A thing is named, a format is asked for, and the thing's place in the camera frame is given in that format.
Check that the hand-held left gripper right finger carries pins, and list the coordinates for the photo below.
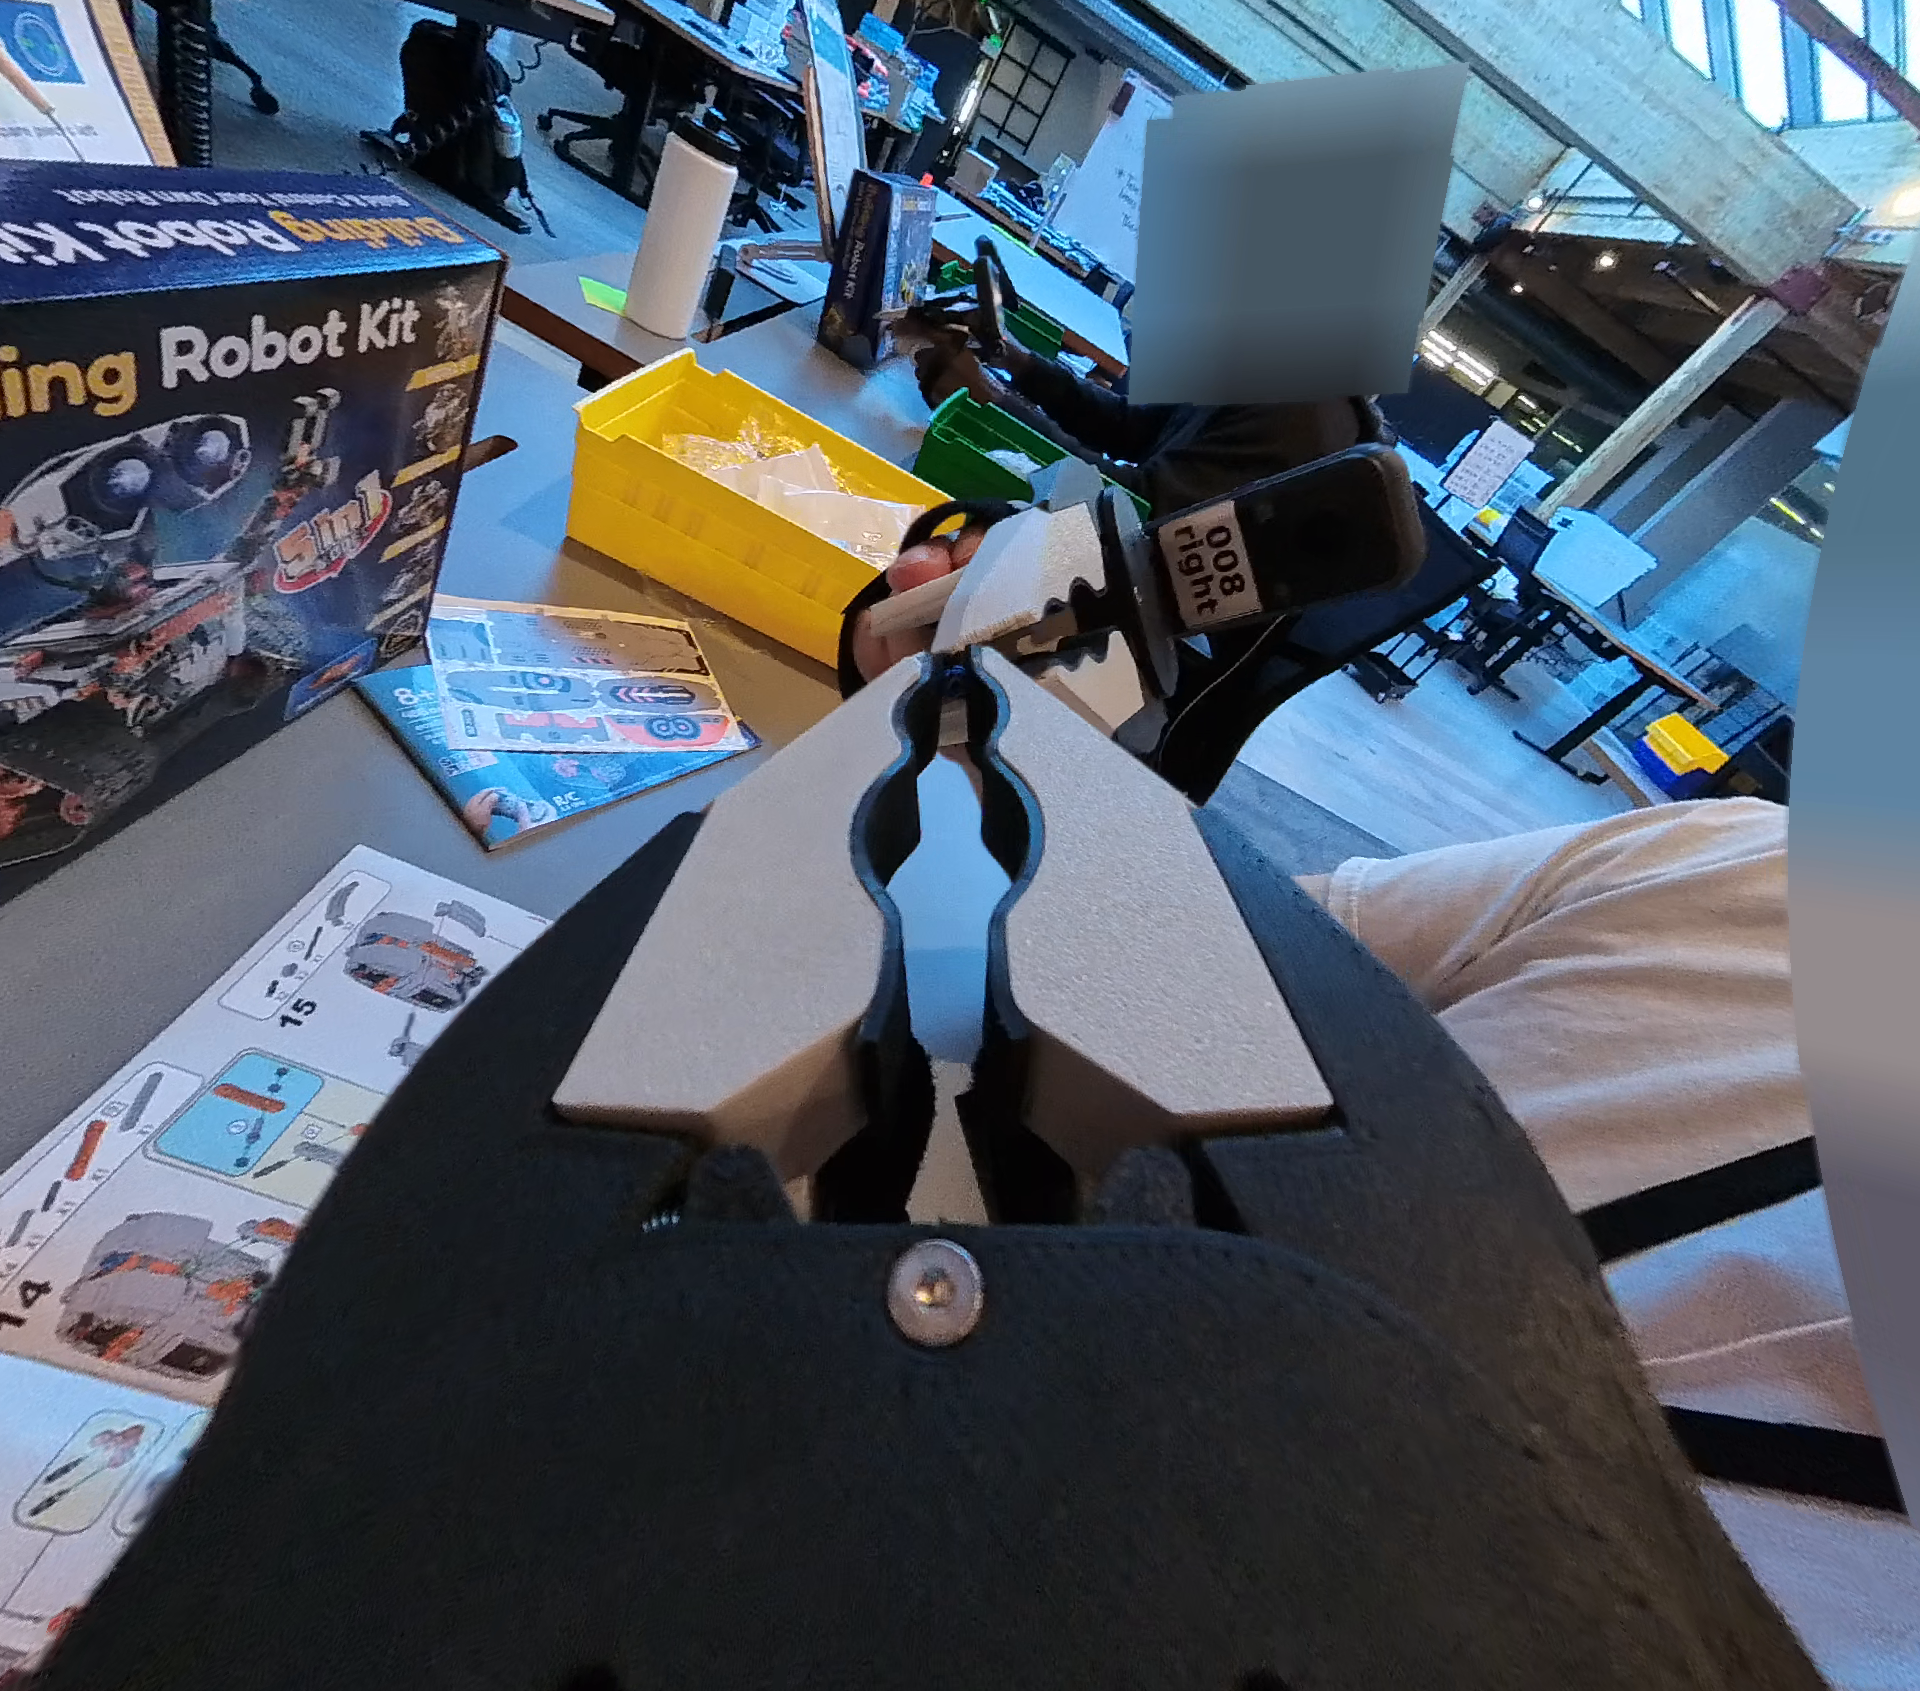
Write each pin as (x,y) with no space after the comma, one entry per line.
(1155,973)

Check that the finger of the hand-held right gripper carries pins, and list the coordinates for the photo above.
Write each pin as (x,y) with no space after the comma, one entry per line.
(1020,575)
(1116,693)

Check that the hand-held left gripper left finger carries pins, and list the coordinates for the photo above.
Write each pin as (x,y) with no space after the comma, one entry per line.
(721,973)

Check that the person's right hand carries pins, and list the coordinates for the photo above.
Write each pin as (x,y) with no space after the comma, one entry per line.
(924,566)

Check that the green plastic bin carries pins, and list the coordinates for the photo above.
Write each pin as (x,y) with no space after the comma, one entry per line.
(975,454)

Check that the clear plastic bags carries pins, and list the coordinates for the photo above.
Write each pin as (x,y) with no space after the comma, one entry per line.
(780,480)

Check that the blue leaflet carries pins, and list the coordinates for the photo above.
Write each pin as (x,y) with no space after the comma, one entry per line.
(494,794)

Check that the toy sticker sheet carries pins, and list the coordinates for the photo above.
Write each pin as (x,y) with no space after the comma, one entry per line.
(586,673)

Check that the small robot kit box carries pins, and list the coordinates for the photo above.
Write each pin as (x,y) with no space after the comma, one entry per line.
(869,266)

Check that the yellow plastic bin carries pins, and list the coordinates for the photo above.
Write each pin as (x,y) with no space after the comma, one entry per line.
(672,518)

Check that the small yellow bin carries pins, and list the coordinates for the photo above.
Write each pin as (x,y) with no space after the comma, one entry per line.
(1690,745)

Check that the white paper towel roll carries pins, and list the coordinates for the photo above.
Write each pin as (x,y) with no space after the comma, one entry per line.
(682,238)

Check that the green sticky note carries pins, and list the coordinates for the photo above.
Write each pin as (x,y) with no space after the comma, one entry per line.
(603,296)

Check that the toy instruction booklet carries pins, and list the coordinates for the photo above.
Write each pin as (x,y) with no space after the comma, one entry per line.
(180,1119)

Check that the black backpack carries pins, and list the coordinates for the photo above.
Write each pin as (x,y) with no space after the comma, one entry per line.
(448,118)

